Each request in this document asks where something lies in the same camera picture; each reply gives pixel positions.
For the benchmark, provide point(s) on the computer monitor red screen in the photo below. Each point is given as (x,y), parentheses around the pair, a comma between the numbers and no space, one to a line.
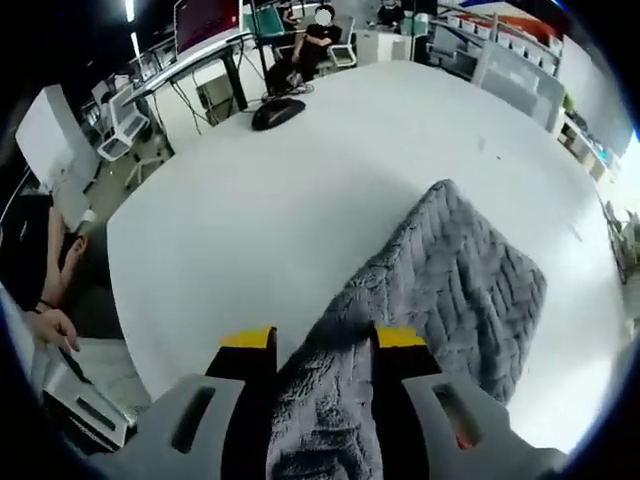
(205,22)

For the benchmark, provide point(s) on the grey fluffy towel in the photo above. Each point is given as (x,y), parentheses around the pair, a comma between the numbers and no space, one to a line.
(450,280)

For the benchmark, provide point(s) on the black round stand base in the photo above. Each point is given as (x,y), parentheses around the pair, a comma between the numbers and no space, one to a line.
(277,114)

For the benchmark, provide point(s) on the low white cabinet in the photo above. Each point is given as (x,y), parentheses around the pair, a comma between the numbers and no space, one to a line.
(382,45)

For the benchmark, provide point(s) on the grey mesh chair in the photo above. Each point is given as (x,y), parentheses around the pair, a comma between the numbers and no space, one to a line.
(520,87)

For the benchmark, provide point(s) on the person's black shirt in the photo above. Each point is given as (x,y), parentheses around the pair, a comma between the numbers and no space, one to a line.
(25,240)

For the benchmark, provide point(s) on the person's left hand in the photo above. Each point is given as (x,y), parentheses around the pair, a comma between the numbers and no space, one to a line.
(55,327)

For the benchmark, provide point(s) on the low white shelf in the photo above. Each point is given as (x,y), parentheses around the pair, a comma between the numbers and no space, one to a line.
(590,150)

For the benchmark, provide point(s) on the green chair back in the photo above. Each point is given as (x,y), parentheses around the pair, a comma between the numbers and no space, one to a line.
(265,15)

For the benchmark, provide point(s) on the tall white cabinet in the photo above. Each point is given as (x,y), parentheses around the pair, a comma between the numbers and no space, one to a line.
(55,145)

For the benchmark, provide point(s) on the white standing desk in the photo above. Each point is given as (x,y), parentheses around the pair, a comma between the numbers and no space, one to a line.
(190,67)

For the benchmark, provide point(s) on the white mesh office chair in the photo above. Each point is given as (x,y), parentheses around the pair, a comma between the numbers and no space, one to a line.
(125,125)

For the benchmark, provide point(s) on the shelf with white boxes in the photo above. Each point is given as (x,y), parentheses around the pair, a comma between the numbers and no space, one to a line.
(500,35)

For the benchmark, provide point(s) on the small potted plants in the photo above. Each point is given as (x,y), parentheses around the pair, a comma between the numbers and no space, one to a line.
(570,101)

